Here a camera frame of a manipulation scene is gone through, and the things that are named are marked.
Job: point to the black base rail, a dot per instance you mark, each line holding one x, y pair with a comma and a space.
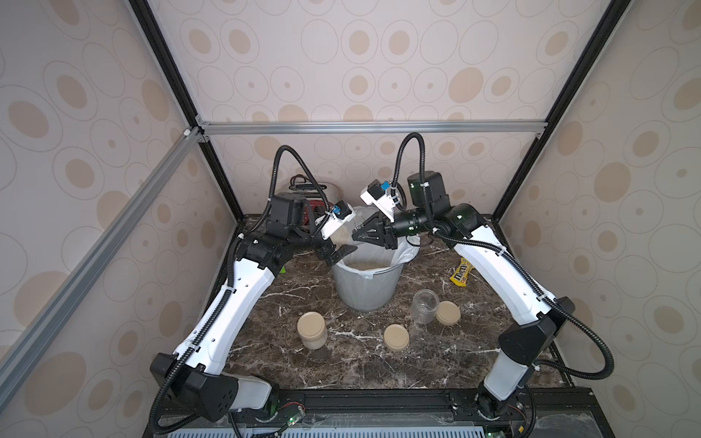
539, 412

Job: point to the red polka dot toaster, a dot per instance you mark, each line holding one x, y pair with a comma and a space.
332, 192

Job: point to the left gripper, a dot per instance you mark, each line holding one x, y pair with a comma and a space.
325, 250

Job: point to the beige jar lid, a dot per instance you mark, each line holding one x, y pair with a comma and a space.
396, 337
448, 313

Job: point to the white plastic bin liner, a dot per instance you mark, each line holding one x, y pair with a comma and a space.
375, 258

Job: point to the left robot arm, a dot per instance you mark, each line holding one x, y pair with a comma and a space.
192, 380

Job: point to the horizontal aluminium rail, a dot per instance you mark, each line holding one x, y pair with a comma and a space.
374, 127

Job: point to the glass rice jar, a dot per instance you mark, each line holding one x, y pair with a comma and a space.
343, 236
424, 306
312, 330

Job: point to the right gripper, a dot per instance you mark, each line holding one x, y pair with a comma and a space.
389, 231

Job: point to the left side aluminium rail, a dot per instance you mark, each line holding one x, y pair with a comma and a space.
51, 320

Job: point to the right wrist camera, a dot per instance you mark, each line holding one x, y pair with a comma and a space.
384, 197

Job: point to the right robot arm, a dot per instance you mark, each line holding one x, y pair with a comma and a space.
416, 202

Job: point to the yellow snack packet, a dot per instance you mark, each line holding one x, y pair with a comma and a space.
460, 276

